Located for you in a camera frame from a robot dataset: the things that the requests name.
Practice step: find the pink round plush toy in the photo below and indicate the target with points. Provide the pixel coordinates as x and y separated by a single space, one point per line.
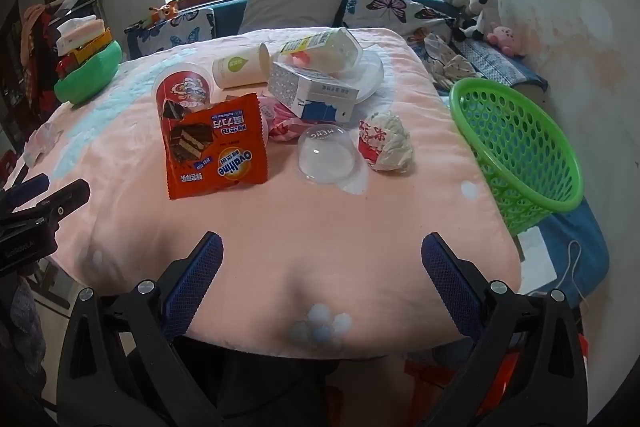
505 38

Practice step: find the white green milk carton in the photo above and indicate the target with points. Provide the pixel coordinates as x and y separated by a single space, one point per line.
325 49

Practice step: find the pink blanket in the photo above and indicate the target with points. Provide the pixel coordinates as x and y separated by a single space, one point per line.
325 237

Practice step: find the small butterfly print pillow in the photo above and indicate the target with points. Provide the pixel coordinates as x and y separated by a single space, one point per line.
185 31

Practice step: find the green plastic basket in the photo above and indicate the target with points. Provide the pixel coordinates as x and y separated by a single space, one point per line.
507 127

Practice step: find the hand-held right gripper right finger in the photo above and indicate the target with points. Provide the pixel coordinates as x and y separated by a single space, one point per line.
447 277

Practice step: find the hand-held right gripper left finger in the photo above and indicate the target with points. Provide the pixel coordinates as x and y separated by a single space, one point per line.
197 277

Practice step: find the grey pillow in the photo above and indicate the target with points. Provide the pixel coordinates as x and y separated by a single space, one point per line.
290 2

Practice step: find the hanging red clothes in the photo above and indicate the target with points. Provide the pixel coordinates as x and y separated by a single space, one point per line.
37 52

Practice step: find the red instant noodle cup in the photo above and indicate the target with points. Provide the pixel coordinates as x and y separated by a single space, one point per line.
182 87

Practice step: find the white paper sheet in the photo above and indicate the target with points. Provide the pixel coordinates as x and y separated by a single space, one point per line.
537 257

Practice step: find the blue quilted cloth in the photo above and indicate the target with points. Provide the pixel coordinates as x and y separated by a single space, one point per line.
500 62

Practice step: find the white plastic plate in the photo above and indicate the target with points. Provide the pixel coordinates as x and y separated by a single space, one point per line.
371 73

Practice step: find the green plastic basin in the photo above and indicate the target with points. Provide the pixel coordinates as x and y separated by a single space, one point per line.
90 77

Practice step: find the orange snack packet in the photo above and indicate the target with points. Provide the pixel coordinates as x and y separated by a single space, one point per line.
220 152

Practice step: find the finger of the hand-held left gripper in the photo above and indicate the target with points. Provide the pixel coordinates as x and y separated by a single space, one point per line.
30 186
62 202

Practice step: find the red plastic stool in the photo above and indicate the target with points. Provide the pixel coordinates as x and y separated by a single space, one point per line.
500 382

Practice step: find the yellow box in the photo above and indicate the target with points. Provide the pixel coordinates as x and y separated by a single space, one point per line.
92 48

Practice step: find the translucent plastic bag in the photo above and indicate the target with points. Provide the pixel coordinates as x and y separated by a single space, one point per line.
44 142

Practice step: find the white pink tissue pack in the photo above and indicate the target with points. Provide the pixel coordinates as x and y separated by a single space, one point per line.
80 31

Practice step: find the blue white carton box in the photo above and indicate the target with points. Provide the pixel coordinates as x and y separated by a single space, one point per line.
320 96

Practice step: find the patterned crumpled clothes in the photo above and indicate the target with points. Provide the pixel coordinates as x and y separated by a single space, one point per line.
447 62

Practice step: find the cow plush toy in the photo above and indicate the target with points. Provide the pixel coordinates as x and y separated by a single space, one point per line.
480 14

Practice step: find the orange fox plush toy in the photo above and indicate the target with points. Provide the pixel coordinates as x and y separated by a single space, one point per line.
164 12

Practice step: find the white paper cup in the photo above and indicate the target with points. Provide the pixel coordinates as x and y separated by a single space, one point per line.
237 67

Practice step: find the clear plastic pudding cup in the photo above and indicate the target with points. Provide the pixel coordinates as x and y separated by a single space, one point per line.
327 155

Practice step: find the pink snack wrapper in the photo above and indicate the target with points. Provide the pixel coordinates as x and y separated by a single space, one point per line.
282 126

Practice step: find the crumpled red white paper wrapper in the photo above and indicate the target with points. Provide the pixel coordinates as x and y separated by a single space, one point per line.
391 143

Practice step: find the large butterfly print pillow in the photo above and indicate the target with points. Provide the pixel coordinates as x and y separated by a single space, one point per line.
390 4

